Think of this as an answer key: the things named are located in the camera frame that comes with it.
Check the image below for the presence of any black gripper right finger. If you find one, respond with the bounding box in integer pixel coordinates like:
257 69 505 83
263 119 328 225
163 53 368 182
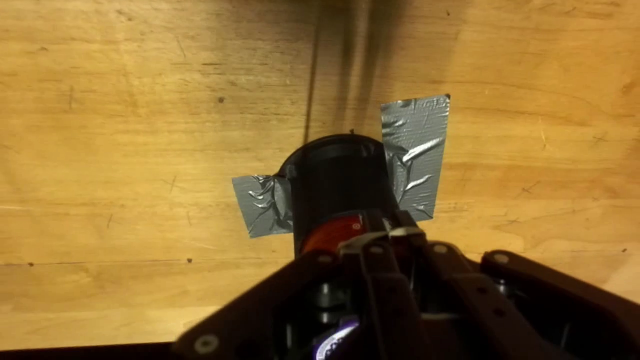
392 227 640 360

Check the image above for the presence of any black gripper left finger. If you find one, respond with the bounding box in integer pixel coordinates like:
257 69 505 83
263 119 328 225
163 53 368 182
175 232 428 360

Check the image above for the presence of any dark brown cup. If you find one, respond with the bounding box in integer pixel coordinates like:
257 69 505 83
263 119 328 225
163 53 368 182
291 134 402 259

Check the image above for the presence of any grey duct tape patch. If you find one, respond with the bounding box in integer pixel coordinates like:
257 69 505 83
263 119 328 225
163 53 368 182
231 92 454 240

